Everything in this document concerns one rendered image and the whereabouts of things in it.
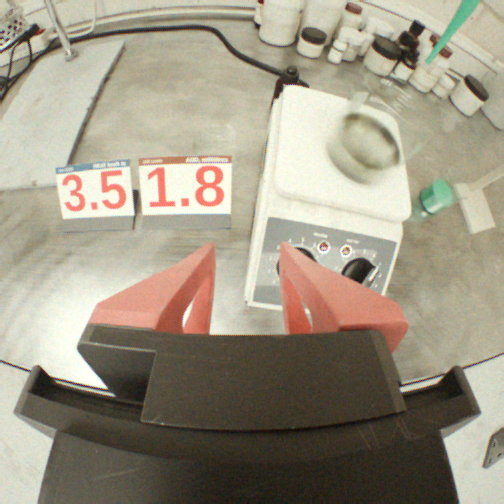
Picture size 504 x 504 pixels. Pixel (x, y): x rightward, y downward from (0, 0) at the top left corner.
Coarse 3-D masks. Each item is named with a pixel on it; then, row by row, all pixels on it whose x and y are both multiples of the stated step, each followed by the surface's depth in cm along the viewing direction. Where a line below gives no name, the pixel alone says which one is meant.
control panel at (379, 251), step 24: (264, 240) 20; (288, 240) 20; (312, 240) 20; (336, 240) 20; (360, 240) 20; (384, 240) 20; (264, 264) 21; (336, 264) 21; (384, 264) 21; (264, 288) 21
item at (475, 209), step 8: (496, 168) 24; (488, 176) 26; (496, 176) 25; (472, 184) 30; (480, 184) 28; (472, 192) 30; (480, 192) 31; (464, 200) 30; (472, 200) 30; (480, 200) 31; (464, 208) 30; (472, 208) 30; (480, 208) 30; (488, 208) 31; (464, 216) 30; (472, 216) 29; (480, 216) 30; (488, 216) 30; (472, 224) 29; (480, 224) 29; (488, 224) 30; (472, 232) 29
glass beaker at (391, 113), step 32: (384, 64) 13; (352, 96) 13; (384, 96) 15; (416, 96) 13; (352, 128) 14; (384, 128) 12; (416, 128) 11; (448, 128) 11; (352, 160) 16; (384, 160) 15
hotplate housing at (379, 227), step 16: (272, 112) 23; (272, 128) 22; (272, 144) 21; (272, 160) 21; (272, 176) 20; (272, 192) 20; (256, 208) 24; (272, 208) 20; (288, 208) 20; (304, 208) 20; (320, 208) 20; (336, 208) 20; (256, 224) 21; (320, 224) 20; (336, 224) 20; (352, 224) 20; (368, 224) 20; (384, 224) 20; (400, 224) 20; (256, 240) 21; (400, 240) 21; (256, 256) 21; (256, 272) 21; (384, 288) 22; (256, 304) 22
